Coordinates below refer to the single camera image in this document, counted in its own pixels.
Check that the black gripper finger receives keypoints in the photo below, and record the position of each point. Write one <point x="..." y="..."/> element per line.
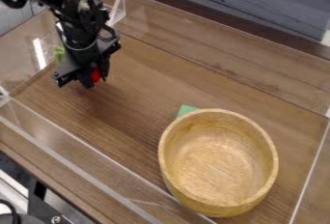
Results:
<point x="105" y="67"/>
<point x="86" y="78"/>

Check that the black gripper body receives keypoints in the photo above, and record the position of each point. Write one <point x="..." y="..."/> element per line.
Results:
<point x="81" y="57"/>

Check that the red plush strawberry toy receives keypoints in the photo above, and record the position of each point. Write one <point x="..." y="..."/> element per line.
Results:
<point x="60" y="57"/>

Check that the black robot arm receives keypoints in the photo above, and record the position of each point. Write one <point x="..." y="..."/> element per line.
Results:
<point x="89" y="39"/>

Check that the green paper piece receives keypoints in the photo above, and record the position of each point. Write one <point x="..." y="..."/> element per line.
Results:
<point x="186" y="109"/>

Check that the wooden bowl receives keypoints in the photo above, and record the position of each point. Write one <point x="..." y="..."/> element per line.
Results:
<point x="219" y="161"/>

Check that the clear acrylic corner bracket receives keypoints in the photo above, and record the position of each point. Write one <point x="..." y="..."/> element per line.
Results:
<point x="118" y="12"/>

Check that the clear acrylic enclosure walls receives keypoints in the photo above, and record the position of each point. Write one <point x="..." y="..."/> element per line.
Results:
<point x="89" y="140"/>

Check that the black table leg bracket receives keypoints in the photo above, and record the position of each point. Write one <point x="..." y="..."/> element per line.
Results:
<point x="41" y="209"/>

